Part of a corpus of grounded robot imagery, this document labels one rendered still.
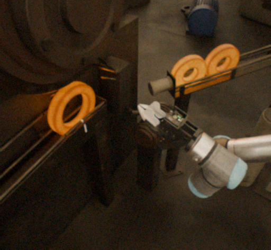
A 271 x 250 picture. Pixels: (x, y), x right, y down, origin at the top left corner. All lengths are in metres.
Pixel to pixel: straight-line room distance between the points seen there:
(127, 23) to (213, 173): 0.65
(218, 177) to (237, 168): 0.06
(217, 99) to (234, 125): 0.29
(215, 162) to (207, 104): 1.29
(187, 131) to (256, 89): 1.58
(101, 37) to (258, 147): 0.58
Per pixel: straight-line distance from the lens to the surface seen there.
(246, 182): 1.61
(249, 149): 0.90
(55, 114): 0.79
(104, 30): 0.66
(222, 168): 0.78
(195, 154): 0.78
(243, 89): 2.28
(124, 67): 0.94
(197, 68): 1.08
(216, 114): 1.98
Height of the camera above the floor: 1.33
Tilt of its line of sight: 45 degrees down
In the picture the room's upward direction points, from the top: straight up
